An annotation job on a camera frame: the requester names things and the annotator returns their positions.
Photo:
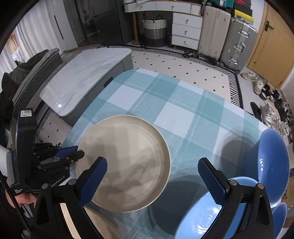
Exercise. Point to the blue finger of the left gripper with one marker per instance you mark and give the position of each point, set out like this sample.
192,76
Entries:
63,152
73,157

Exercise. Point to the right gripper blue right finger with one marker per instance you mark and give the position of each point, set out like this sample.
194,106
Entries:
215,181

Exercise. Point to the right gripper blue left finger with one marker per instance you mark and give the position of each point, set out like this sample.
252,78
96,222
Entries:
89,181

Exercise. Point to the blue bowl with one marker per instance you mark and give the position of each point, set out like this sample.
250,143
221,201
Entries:
279,214
200,217
273,164

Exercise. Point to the beige round plate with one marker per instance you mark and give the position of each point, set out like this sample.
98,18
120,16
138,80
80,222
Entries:
138,162

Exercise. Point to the person's left hand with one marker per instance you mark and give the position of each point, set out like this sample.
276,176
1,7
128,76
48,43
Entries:
25,198

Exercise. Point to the teal plaid tablecloth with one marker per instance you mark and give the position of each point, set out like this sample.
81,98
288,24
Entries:
194,122

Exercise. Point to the grey sofa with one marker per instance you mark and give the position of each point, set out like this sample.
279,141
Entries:
22,86

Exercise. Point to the white curtain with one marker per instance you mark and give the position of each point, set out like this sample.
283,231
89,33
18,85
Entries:
45,26

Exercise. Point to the dark refrigerator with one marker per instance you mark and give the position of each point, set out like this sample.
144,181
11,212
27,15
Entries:
105,22

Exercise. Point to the silver suitcase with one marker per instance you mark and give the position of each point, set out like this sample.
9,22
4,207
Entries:
238,45

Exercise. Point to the wooden door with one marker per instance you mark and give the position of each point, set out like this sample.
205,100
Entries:
272,55

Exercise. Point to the woven laundry basket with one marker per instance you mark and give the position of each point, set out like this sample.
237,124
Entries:
155,32

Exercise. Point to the beige suitcase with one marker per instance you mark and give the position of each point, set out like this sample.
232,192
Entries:
215,26

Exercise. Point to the white drawer desk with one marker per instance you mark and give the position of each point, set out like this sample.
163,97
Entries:
186,19

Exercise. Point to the stacked shoe boxes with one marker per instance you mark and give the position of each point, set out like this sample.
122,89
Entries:
243,11

